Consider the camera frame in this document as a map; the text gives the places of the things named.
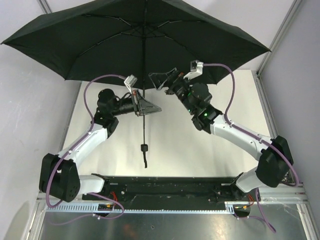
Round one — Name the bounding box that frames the aluminium frame post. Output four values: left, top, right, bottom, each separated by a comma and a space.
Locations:
37, 0, 52, 14
256, 0, 305, 76

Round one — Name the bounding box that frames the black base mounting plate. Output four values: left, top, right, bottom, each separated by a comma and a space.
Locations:
82, 176, 248, 210

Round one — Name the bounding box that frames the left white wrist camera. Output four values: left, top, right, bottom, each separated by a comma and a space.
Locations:
123, 74, 138, 93

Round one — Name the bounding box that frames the aluminium table edge rail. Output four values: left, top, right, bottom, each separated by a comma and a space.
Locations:
251, 70, 278, 138

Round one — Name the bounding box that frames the right aluminium frame post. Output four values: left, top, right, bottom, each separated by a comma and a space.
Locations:
256, 0, 305, 76

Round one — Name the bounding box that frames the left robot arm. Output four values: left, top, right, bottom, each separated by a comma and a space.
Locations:
39, 88, 162, 203

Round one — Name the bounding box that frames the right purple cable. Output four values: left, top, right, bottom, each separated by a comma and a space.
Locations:
202, 62, 300, 233

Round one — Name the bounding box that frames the grey slotted cable duct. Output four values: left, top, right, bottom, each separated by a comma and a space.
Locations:
46, 202, 235, 215

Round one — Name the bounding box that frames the black folding umbrella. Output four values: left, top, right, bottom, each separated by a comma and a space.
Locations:
0, 0, 272, 169

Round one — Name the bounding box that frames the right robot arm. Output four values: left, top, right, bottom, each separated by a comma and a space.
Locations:
148, 68, 293, 200

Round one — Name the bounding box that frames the left aluminium frame post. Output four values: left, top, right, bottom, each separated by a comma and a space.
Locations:
37, 0, 52, 14

